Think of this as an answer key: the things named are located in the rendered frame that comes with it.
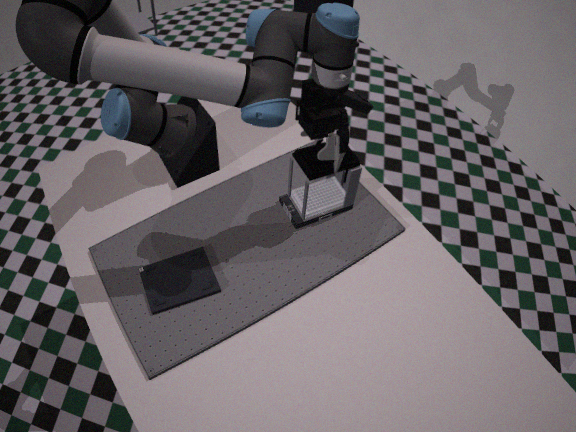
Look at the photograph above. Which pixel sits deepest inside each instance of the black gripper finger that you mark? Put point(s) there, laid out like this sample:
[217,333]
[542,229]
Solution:
[316,142]
[336,146]

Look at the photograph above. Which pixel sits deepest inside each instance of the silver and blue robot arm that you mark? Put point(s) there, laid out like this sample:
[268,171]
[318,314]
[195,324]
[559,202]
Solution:
[49,31]

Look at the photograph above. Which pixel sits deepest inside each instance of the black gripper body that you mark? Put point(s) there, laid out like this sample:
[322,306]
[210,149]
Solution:
[319,115]

